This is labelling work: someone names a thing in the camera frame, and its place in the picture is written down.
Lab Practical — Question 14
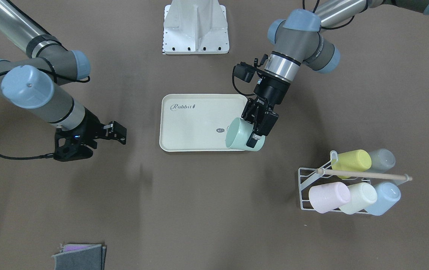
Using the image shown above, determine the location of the pink cup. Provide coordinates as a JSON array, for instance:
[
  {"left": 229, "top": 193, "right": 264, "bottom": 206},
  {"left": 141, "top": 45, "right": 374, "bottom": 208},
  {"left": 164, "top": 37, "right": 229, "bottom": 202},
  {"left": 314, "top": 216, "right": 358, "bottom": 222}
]
[{"left": 309, "top": 181, "right": 351, "bottom": 214}]

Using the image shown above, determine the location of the green cup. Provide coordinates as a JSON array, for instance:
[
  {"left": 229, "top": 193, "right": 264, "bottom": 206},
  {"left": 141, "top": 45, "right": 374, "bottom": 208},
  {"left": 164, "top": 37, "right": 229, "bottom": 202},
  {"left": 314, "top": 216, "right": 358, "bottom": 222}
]
[{"left": 225, "top": 117, "right": 265, "bottom": 152}]

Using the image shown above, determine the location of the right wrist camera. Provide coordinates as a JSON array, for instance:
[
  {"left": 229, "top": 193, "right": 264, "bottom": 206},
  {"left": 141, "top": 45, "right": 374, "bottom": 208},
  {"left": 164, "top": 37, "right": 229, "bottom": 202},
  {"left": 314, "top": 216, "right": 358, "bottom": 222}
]
[{"left": 53, "top": 134, "right": 93, "bottom": 162}]

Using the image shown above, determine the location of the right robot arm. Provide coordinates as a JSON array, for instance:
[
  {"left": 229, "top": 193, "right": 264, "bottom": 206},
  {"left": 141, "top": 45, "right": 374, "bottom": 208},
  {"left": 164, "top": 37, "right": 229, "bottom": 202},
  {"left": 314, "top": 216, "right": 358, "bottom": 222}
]
[{"left": 0, "top": 0, "right": 127, "bottom": 158}]

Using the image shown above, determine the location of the cream rabbit tray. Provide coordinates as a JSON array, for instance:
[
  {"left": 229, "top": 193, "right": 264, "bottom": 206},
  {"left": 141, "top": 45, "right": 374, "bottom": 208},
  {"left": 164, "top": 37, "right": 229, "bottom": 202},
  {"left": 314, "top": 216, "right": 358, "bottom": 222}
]
[{"left": 159, "top": 94, "right": 247, "bottom": 152}]

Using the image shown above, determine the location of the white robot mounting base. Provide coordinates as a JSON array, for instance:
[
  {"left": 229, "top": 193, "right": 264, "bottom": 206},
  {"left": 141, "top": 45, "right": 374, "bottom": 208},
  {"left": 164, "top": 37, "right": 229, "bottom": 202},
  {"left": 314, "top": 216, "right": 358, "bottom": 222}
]
[{"left": 162, "top": 0, "right": 230, "bottom": 55}]

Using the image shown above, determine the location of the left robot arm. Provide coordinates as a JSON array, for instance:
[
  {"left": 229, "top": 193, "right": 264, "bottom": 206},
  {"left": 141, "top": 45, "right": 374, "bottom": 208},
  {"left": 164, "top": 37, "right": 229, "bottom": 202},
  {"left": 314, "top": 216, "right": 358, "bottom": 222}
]
[{"left": 225, "top": 0, "right": 429, "bottom": 152}]

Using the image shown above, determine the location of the yellow cup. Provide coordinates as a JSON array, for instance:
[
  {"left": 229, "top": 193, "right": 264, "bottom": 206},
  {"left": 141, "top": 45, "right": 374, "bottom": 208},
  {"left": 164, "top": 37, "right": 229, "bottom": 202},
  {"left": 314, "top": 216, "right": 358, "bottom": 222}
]
[{"left": 331, "top": 149, "right": 372, "bottom": 172}]

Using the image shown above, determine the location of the cream cup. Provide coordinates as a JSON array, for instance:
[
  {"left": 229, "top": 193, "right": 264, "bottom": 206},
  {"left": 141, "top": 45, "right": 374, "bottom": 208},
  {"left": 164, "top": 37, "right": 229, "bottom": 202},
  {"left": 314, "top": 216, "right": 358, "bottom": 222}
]
[{"left": 339, "top": 182, "right": 378, "bottom": 214}]

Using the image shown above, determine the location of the grey cup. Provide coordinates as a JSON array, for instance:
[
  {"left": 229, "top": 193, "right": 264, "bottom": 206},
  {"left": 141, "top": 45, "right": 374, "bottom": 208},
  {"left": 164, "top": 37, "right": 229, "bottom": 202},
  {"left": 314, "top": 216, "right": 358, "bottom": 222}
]
[{"left": 365, "top": 148, "right": 396, "bottom": 173}]

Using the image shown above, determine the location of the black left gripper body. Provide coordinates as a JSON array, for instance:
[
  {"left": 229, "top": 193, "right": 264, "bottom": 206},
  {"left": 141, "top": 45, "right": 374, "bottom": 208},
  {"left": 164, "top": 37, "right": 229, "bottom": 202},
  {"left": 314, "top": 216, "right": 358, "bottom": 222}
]
[{"left": 246, "top": 73, "right": 291, "bottom": 136}]

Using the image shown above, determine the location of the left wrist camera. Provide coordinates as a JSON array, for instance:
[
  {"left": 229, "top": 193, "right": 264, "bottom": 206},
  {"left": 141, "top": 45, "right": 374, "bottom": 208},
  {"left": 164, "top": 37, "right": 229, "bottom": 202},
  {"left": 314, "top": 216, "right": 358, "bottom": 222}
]
[{"left": 233, "top": 62, "right": 257, "bottom": 83}]

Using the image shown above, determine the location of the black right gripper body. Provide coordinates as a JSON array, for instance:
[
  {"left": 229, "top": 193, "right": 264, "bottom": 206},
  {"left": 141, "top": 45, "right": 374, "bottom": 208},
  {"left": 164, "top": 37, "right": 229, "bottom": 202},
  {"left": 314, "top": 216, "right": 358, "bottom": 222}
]
[{"left": 55, "top": 109, "right": 114, "bottom": 150}]

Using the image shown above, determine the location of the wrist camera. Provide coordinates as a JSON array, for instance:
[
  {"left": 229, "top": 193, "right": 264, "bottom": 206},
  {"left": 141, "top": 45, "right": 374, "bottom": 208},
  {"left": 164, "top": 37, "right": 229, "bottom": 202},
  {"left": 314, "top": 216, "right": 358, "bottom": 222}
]
[
  {"left": 53, "top": 134, "right": 93, "bottom": 162},
  {"left": 233, "top": 62, "right": 257, "bottom": 83}
]

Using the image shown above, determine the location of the blue cup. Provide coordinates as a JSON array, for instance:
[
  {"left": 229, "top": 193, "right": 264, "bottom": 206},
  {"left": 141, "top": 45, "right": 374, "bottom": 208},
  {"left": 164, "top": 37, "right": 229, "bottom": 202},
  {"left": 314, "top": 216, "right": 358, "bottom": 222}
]
[{"left": 364, "top": 181, "right": 401, "bottom": 216}]

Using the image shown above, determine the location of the white wire cup rack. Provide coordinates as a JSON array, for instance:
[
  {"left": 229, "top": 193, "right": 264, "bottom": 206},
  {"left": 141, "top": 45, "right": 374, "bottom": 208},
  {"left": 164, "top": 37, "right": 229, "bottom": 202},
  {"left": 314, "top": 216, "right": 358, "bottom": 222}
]
[{"left": 297, "top": 150, "right": 413, "bottom": 215}]

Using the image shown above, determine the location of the grey folded cloth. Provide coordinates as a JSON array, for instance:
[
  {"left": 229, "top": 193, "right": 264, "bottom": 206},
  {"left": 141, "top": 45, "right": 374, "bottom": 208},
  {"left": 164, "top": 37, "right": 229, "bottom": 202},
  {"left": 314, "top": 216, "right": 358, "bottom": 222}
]
[{"left": 52, "top": 244, "right": 107, "bottom": 270}]

